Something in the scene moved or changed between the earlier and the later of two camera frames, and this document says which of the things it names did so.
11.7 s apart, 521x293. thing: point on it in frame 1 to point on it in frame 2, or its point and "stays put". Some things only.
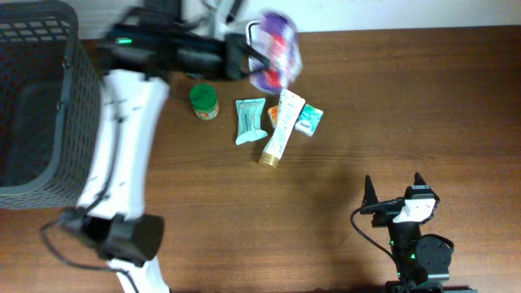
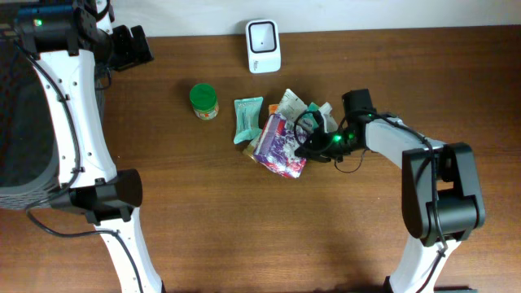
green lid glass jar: (205, 101) stays put
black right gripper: (385, 212) to (320, 150)
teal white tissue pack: (308, 120) stays put
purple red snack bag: (280, 44) to (276, 147)
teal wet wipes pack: (250, 113) stays put
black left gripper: (222, 54) to (131, 55)
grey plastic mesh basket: (51, 104) stays put
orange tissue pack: (273, 113) stays put
